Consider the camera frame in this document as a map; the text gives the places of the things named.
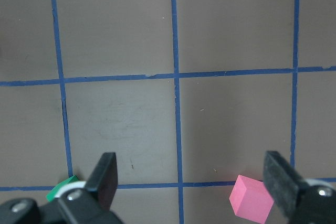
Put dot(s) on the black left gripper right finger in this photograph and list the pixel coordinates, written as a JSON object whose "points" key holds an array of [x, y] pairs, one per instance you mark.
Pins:
{"points": [[299, 200]]}

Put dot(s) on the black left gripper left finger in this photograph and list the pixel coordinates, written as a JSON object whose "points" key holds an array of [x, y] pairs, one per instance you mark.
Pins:
{"points": [[92, 202]]}

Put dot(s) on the pink foam cube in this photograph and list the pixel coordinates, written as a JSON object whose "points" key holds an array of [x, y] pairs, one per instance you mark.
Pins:
{"points": [[250, 199]]}

